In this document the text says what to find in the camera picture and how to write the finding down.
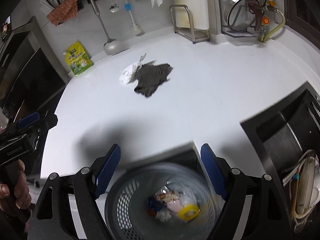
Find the dark grey rag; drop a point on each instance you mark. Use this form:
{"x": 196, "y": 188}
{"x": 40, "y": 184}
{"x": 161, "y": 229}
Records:
{"x": 150, "y": 77}

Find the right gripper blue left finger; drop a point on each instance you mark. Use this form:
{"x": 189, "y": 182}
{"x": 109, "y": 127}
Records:
{"x": 104, "y": 168}

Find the red white snack wrapper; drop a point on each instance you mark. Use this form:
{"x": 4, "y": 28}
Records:
{"x": 167, "y": 196}

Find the white cutting board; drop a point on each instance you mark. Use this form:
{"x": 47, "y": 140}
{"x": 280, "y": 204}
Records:
{"x": 192, "y": 5}

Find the white blue bottle brush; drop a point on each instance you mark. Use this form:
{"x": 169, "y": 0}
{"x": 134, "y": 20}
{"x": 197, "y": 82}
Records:
{"x": 135, "y": 26}

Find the clear plastic wrapper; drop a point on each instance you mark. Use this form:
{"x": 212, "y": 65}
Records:
{"x": 166, "y": 216}

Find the red gas valve handle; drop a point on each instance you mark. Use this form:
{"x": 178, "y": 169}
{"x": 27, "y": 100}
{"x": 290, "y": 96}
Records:
{"x": 259, "y": 12}

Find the white tissue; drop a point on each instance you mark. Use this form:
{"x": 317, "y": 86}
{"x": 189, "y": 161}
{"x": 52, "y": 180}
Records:
{"x": 128, "y": 74}

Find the dishes in sink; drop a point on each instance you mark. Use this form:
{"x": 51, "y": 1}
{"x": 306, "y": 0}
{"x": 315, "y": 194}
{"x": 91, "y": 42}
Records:
{"x": 303, "y": 183}

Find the grey perforated trash bin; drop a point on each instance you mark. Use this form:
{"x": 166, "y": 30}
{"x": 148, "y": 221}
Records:
{"x": 131, "y": 206}

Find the steel spatula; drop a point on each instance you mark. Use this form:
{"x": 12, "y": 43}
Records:
{"x": 111, "y": 46}

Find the black kitchen sink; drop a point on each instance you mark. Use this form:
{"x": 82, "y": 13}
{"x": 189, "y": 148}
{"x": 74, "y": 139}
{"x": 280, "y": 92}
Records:
{"x": 282, "y": 133}

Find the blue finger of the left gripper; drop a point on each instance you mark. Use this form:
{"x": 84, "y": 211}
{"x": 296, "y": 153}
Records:
{"x": 41, "y": 126}
{"x": 29, "y": 120}

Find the black wire lid rack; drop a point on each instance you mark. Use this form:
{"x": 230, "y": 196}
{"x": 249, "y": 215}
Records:
{"x": 225, "y": 29}

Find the yellow square plastic lid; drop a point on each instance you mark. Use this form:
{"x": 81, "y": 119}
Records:
{"x": 188, "y": 212}

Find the steel cutting board rack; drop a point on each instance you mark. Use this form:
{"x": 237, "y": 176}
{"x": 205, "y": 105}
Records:
{"x": 191, "y": 33}

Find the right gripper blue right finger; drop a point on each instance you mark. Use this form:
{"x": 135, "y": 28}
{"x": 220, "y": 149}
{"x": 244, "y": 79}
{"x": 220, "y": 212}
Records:
{"x": 217, "y": 169}

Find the steel ladle spoon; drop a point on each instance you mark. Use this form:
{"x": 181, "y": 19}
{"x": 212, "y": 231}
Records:
{"x": 113, "y": 7}

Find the orange dish cloth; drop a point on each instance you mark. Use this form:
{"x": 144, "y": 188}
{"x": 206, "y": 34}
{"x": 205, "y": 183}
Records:
{"x": 67, "y": 10}

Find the yellow green seasoning pouch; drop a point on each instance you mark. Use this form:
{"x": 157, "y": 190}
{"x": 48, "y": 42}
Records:
{"x": 77, "y": 59}

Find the person's left hand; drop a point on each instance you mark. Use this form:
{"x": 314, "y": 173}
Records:
{"x": 21, "y": 192}

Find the clear plastic bag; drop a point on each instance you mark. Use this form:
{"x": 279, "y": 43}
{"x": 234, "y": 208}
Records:
{"x": 186, "y": 197}

